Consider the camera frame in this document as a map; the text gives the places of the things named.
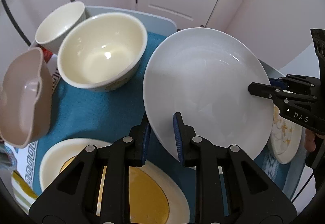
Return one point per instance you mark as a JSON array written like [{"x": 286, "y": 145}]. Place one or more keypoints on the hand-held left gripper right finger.
[{"x": 177, "y": 137}]

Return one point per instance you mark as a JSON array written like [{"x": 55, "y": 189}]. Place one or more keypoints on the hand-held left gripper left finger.
[{"x": 146, "y": 142}]

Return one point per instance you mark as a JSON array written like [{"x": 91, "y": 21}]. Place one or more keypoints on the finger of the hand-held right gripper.
[
  {"x": 299, "y": 83},
  {"x": 261, "y": 90}
]

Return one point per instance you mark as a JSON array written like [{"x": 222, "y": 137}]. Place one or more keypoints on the cream floral plate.
[{"x": 287, "y": 142}]

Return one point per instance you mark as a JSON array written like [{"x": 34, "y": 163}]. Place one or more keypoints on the cream plate with yellow centre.
[{"x": 152, "y": 188}]

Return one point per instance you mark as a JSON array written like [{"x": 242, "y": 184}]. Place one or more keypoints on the large white plate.
[{"x": 203, "y": 81}]

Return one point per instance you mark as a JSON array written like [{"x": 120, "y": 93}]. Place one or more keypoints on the cream bowl with yellow print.
[{"x": 101, "y": 48}]

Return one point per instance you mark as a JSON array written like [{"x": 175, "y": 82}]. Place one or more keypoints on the plain white bowl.
[{"x": 58, "y": 23}]

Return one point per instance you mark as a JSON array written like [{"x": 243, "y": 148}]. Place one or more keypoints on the person's right hand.
[{"x": 310, "y": 141}]

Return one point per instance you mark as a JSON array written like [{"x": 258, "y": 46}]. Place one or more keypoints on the blue woven tablecloth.
[{"x": 83, "y": 112}]

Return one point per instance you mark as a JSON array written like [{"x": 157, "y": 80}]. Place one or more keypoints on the striped plate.
[{"x": 21, "y": 193}]

